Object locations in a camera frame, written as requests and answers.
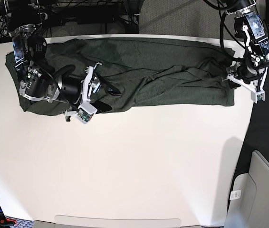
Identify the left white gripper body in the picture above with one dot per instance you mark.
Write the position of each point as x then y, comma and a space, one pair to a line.
247, 78

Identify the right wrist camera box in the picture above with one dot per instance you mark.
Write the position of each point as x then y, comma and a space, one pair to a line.
85, 112

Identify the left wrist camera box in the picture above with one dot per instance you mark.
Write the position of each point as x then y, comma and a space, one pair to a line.
257, 96

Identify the grey plastic bin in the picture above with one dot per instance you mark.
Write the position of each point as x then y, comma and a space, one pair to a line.
249, 200

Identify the green long-sleeve T-shirt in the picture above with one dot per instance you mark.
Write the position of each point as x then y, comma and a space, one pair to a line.
148, 71

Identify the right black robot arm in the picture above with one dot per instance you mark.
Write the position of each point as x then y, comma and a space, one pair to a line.
38, 81

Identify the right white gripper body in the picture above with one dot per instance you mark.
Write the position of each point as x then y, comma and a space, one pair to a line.
88, 87

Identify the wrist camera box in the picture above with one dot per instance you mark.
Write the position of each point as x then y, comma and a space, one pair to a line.
257, 96
85, 112

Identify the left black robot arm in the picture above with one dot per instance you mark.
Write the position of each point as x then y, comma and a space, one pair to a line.
249, 28

